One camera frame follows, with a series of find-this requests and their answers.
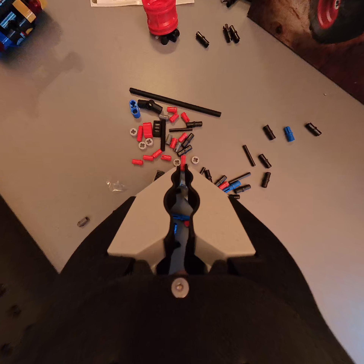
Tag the black toy hub piece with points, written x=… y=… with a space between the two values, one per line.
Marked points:
x=169 y=37

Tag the grey desk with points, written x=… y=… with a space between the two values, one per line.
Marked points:
x=85 y=128

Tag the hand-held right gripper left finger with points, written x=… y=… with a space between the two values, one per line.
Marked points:
x=142 y=227

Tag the red axle pin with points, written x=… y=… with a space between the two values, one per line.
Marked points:
x=183 y=162

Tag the blue connector pin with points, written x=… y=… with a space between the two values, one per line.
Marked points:
x=289 y=134

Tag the colourful sticker sheet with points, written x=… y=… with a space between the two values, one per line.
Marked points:
x=113 y=2

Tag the black perforated board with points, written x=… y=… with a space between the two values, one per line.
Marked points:
x=17 y=256

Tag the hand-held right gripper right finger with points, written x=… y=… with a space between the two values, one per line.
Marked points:
x=224 y=227

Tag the clear plastic scrap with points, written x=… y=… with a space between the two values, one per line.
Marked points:
x=116 y=186

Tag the scattered black connector pins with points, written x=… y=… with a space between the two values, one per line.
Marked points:
x=268 y=132

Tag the grey connector pin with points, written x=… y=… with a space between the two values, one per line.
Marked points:
x=83 y=221

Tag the black toy vehicle chassis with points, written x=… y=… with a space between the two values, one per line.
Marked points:
x=17 y=22

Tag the long black axle rod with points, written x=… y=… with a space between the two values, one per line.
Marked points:
x=176 y=102

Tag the red toy wheel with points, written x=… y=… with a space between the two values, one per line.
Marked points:
x=160 y=17

